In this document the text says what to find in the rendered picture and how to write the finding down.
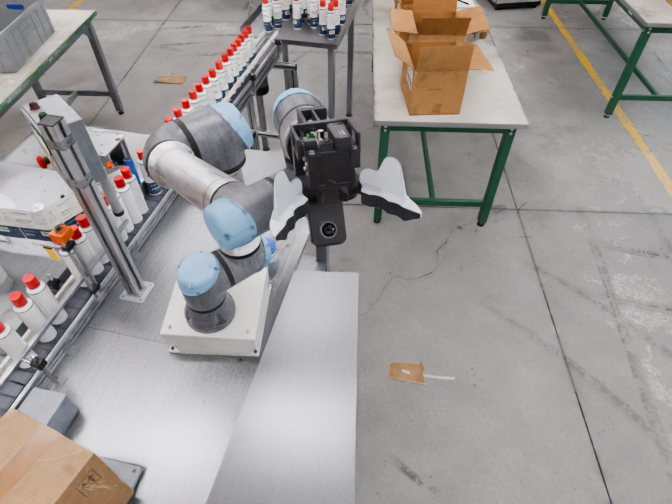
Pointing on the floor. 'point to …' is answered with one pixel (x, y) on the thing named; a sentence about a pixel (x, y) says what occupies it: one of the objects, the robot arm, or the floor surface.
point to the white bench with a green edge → (74, 24)
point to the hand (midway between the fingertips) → (350, 234)
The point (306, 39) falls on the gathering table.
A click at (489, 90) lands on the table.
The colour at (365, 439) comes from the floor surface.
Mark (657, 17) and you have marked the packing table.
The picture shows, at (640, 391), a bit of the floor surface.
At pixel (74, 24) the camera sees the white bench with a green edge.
